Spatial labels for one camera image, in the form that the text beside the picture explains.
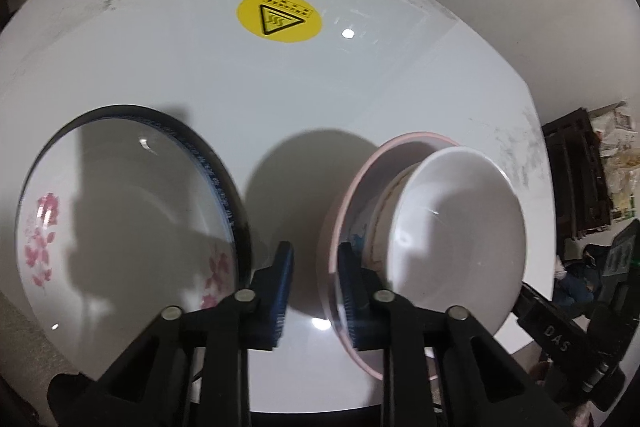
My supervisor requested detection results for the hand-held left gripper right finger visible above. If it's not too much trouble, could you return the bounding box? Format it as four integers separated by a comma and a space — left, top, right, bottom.
337, 242, 556, 427

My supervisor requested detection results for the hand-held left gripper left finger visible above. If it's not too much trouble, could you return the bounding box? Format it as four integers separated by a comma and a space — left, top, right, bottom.
47, 241, 296, 427

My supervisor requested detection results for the white ribbed bowl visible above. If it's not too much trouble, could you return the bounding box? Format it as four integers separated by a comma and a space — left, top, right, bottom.
345, 187, 401, 273

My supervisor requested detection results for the pink bowl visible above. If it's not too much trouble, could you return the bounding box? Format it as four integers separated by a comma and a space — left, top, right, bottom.
317, 132, 463, 380

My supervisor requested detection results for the large blue floral plate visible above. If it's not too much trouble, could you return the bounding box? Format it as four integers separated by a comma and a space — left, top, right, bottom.
42, 103, 255, 283

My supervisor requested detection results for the cream bowl with lettering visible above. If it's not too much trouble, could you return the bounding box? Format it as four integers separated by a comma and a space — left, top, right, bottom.
372, 147, 528, 338

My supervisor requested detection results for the white plate with pink flowers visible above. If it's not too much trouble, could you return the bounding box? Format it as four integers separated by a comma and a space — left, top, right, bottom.
15, 119, 238, 388

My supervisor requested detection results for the dark cloth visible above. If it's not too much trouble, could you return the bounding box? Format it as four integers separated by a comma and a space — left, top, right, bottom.
552, 244, 608, 308

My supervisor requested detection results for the dark wooden furniture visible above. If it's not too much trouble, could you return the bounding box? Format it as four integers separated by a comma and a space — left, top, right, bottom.
542, 107, 613, 240

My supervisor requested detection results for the pile of plastic bags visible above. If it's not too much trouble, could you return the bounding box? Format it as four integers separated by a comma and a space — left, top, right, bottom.
592, 99, 640, 228

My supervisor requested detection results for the round yellow warning sticker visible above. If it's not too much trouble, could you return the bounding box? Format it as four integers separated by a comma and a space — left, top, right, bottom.
236, 0, 322, 44

